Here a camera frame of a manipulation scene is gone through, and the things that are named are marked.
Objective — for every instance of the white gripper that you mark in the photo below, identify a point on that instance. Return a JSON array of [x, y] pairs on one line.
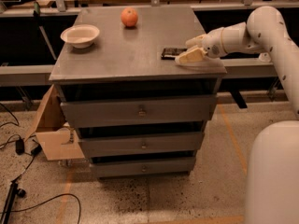
[[212, 44]]

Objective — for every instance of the black rxbar chocolate bar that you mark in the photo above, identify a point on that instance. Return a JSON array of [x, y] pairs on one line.
[[171, 53]]

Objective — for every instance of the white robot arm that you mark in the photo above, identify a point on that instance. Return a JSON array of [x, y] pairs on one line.
[[272, 182]]

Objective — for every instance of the orange fruit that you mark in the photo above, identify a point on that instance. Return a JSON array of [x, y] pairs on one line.
[[129, 17]]

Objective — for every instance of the grey drawer cabinet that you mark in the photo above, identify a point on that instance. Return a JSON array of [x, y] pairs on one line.
[[126, 63]]

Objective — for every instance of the middle grey drawer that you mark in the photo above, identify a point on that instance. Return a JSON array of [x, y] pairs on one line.
[[140, 144]]

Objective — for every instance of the grey drawer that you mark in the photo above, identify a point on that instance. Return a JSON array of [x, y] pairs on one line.
[[146, 167], [140, 144], [121, 112]]

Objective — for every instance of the white bowl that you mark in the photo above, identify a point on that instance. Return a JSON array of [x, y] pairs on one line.
[[80, 36]]

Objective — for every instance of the bottom grey drawer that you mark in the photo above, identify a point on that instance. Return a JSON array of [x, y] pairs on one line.
[[146, 167]]

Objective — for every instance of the top grey drawer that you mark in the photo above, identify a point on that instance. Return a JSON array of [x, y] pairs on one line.
[[121, 112]]

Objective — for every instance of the cardboard box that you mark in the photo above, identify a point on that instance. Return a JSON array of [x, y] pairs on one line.
[[57, 138]]

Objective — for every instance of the black power adapter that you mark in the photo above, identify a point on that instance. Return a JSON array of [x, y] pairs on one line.
[[19, 146]]

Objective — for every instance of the black tripod leg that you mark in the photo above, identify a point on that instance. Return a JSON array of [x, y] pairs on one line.
[[14, 191]]

